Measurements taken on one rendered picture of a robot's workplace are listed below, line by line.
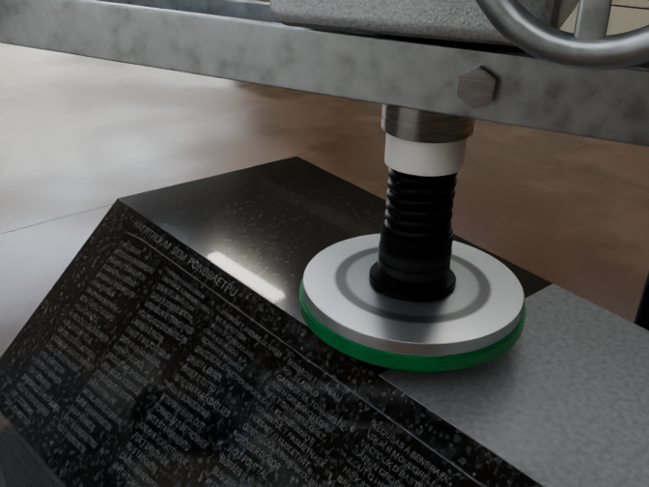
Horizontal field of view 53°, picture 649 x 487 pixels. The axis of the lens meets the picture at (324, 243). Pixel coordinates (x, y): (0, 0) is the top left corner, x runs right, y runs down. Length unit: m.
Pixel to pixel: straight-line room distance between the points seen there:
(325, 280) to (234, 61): 0.22
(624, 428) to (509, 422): 0.09
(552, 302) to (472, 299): 0.16
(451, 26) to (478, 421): 0.32
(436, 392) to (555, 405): 0.10
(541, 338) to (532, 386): 0.08
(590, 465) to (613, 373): 0.13
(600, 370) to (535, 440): 0.13
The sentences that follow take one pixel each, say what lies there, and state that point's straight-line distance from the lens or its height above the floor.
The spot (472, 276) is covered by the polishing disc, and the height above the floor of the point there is 0.86.
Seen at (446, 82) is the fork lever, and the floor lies 1.07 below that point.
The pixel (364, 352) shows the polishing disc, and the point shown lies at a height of 0.84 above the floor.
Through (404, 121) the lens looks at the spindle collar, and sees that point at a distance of 0.54.
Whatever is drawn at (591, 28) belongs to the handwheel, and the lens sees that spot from 0.38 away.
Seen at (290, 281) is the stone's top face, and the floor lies 0.80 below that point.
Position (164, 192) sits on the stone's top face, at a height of 0.80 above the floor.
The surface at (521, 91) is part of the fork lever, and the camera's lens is 0.49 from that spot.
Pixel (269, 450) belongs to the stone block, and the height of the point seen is 0.72.
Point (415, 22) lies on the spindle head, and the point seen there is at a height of 1.11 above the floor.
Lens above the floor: 1.17
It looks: 27 degrees down
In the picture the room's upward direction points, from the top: 2 degrees clockwise
